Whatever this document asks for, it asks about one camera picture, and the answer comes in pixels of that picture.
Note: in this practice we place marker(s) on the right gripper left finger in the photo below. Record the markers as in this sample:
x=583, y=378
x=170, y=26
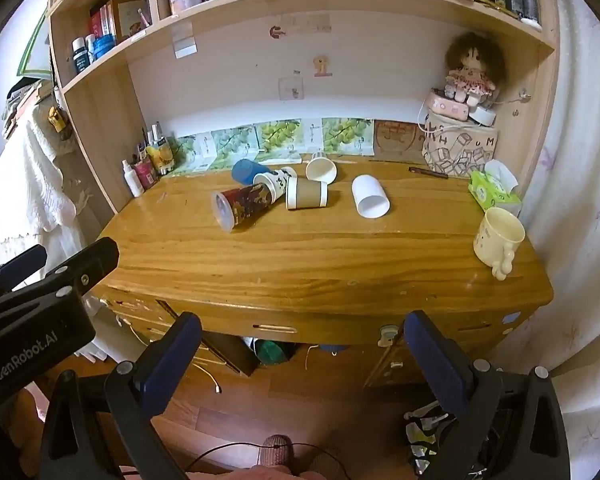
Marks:
x=138, y=391

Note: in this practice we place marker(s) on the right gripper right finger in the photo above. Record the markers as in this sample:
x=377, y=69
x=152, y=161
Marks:
x=470, y=395

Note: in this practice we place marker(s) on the brown sleeve paper cup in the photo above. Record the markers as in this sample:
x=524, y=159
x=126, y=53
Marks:
x=302, y=193

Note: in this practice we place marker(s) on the red patterned plastic cup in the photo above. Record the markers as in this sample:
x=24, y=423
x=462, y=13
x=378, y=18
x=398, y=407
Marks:
x=234, y=207

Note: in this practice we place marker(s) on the plain white paper cup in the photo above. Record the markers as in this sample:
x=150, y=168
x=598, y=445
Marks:
x=370, y=198

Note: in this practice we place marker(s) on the blue plastic cup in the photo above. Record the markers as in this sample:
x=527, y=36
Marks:
x=244, y=171

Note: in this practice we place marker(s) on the white patterned paper cup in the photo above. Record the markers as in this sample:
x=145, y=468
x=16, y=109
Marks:
x=276, y=181

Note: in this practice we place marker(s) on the small white paper cup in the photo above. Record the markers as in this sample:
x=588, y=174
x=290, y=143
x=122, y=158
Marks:
x=321, y=169

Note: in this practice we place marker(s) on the white cloth on chair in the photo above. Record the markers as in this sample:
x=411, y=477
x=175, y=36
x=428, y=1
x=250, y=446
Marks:
x=39, y=205

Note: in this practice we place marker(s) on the pink slipper foot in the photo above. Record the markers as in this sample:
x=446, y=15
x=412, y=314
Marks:
x=276, y=451

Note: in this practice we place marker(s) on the cream ceramic mug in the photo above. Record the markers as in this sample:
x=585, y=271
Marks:
x=499, y=235

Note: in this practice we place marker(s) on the white lotion bottle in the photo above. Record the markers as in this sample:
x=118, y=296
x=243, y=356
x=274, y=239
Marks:
x=132, y=180

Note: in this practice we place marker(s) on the pink container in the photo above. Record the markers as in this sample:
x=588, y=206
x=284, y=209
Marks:
x=146, y=172

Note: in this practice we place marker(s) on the green tissue pack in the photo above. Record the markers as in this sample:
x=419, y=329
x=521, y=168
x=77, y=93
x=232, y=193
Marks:
x=495, y=186

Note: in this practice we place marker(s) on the yellow label bottle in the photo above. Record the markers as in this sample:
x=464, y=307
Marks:
x=159, y=150

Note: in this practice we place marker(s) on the black pen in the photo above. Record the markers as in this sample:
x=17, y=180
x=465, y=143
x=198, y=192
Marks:
x=428, y=173

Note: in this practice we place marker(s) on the patterned fabric bag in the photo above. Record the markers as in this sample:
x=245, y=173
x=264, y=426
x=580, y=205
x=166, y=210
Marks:
x=456, y=148

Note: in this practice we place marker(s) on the brown cardboard sheet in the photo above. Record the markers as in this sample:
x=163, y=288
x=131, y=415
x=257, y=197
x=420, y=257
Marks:
x=398, y=142

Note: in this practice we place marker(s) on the green leaf poster strip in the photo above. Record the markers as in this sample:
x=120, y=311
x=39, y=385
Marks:
x=276, y=143

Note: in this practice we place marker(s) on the pink box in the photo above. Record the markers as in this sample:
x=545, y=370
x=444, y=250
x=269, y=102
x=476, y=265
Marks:
x=439, y=104

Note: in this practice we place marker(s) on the wooden bookshelf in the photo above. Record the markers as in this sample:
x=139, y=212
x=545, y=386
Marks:
x=228, y=63

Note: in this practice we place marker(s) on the brown-haired doll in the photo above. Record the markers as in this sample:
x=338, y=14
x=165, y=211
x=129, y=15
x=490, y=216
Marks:
x=476, y=69

